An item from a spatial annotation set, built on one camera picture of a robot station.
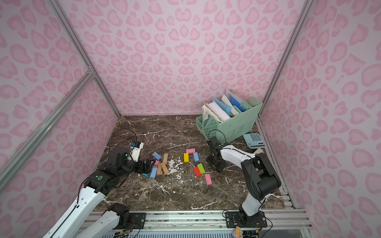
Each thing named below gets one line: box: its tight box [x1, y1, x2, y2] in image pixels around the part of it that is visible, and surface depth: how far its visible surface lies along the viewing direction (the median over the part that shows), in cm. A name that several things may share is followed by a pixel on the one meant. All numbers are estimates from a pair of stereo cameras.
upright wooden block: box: [163, 153, 169, 165], surface depth 97 cm
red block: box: [193, 166, 202, 178], surface depth 91 cm
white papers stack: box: [201, 100, 231, 123], surface depth 88 cm
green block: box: [196, 163, 206, 175], surface depth 92 cm
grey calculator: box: [243, 132, 268, 150], surface depth 103 cm
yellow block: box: [183, 152, 190, 163], surface depth 97 cm
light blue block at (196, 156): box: [192, 151, 200, 163], surface depth 97 cm
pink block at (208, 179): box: [204, 173, 213, 186], surface depth 87 cm
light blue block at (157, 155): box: [151, 151, 162, 161], surface depth 98 cm
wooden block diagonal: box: [160, 162, 170, 175], surface depth 92 cm
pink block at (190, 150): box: [186, 148, 196, 154], surface depth 100 cm
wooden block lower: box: [156, 162, 163, 176], surface depth 92 cm
